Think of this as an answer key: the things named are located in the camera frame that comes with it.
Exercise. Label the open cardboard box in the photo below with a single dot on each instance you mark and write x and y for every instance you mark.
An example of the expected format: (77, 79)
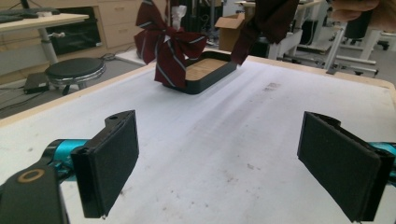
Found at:
(229, 31)

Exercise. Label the light wooden drawer cabinet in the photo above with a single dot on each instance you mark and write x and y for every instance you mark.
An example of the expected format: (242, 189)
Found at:
(121, 21)

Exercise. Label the dark red striped necktie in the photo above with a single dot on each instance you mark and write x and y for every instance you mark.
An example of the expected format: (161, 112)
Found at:
(174, 49)

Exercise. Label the black keyboard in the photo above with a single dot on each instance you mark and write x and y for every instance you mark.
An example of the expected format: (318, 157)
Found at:
(21, 13)

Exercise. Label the flat black floor device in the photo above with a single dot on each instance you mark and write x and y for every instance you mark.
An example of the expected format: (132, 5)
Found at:
(36, 82)

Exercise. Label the white metal table frame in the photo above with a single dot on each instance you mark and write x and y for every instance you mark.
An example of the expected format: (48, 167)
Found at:
(337, 46)

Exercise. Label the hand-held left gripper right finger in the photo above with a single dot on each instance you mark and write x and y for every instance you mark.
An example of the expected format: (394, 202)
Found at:
(339, 165)

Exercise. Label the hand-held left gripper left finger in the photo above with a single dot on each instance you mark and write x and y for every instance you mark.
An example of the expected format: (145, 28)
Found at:
(106, 168)

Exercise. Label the round black stool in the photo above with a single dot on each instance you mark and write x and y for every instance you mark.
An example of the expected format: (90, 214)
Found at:
(74, 68)

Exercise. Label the light wooden desk white legs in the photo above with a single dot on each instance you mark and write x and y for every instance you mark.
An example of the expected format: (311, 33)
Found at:
(37, 22)

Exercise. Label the black tray with wooden bottom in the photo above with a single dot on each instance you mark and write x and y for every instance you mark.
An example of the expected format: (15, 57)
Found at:
(211, 81)

